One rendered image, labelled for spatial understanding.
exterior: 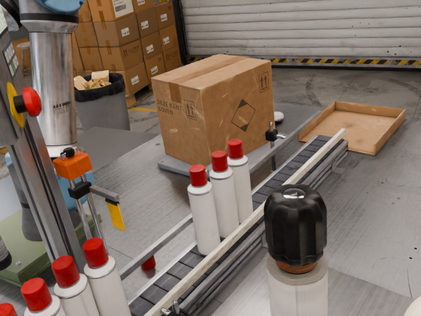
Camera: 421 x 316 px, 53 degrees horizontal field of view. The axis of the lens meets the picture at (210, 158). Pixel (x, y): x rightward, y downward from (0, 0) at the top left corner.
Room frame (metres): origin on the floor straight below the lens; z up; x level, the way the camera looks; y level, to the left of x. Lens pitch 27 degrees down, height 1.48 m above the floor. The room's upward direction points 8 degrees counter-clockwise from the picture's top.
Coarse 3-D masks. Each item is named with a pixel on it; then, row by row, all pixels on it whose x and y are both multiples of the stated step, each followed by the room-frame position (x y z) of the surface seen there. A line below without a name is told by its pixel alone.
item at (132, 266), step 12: (312, 120) 1.18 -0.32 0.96; (300, 132) 1.12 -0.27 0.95; (276, 144) 1.04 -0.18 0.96; (264, 156) 0.98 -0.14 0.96; (252, 168) 0.93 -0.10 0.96; (180, 228) 0.73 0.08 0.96; (168, 240) 0.70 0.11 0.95; (144, 252) 0.66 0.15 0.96; (156, 252) 0.67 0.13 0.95; (132, 264) 0.63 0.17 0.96; (120, 276) 0.60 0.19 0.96
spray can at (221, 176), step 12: (216, 156) 0.78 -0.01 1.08; (216, 168) 0.78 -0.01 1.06; (228, 168) 0.79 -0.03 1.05; (216, 180) 0.77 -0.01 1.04; (228, 180) 0.77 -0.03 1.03; (216, 192) 0.77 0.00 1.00; (228, 192) 0.77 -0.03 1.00; (216, 204) 0.77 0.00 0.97; (228, 204) 0.76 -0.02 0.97; (228, 216) 0.76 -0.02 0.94; (228, 228) 0.76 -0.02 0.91
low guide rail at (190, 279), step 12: (300, 168) 0.98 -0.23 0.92; (288, 180) 0.92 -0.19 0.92; (252, 216) 0.79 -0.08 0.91; (240, 228) 0.75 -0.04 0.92; (228, 240) 0.72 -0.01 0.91; (216, 252) 0.69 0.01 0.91; (204, 264) 0.66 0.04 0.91; (192, 276) 0.63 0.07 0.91; (180, 288) 0.60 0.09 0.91; (168, 300) 0.57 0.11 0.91; (156, 312) 0.55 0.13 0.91
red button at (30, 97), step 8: (24, 88) 0.53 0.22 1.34; (32, 88) 0.53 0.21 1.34; (16, 96) 0.53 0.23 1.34; (24, 96) 0.52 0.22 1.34; (32, 96) 0.52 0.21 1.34; (16, 104) 0.52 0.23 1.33; (24, 104) 0.52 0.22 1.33; (32, 104) 0.51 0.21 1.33; (40, 104) 0.53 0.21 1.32; (32, 112) 0.51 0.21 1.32
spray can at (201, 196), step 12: (192, 168) 0.74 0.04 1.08; (204, 168) 0.74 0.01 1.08; (192, 180) 0.73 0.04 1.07; (204, 180) 0.73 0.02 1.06; (192, 192) 0.72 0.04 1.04; (204, 192) 0.72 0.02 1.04; (192, 204) 0.72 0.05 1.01; (204, 204) 0.72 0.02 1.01; (192, 216) 0.73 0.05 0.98; (204, 216) 0.72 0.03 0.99; (216, 216) 0.73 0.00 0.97; (204, 228) 0.72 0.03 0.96; (216, 228) 0.73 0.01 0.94; (204, 240) 0.72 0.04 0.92; (216, 240) 0.72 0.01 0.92; (204, 252) 0.72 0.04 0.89
